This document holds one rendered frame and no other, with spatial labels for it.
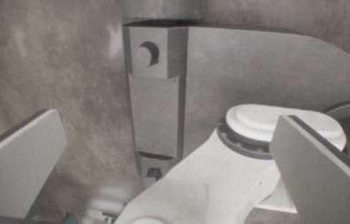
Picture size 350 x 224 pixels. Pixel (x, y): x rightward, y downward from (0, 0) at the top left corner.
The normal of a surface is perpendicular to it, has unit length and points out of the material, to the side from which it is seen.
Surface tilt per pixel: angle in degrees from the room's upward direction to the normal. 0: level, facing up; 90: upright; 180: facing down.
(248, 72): 0
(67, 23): 0
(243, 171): 90
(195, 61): 0
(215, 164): 90
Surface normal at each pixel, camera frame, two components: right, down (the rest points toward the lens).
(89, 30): -0.22, 0.48
